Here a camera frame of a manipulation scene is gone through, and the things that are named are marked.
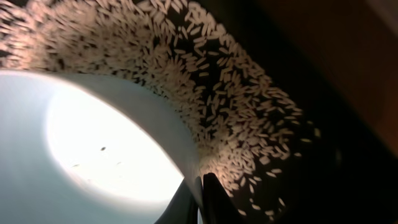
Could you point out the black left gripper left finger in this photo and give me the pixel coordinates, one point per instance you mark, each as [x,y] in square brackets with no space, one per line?
[182,208]

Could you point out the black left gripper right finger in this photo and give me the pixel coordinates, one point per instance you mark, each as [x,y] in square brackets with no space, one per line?
[218,208]

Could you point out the pile of white rice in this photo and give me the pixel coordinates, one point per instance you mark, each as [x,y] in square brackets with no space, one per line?
[248,131]

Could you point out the light blue bowl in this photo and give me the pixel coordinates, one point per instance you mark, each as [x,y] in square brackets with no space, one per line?
[81,148]

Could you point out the black waste tray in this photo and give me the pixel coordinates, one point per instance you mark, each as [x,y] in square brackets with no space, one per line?
[349,176]

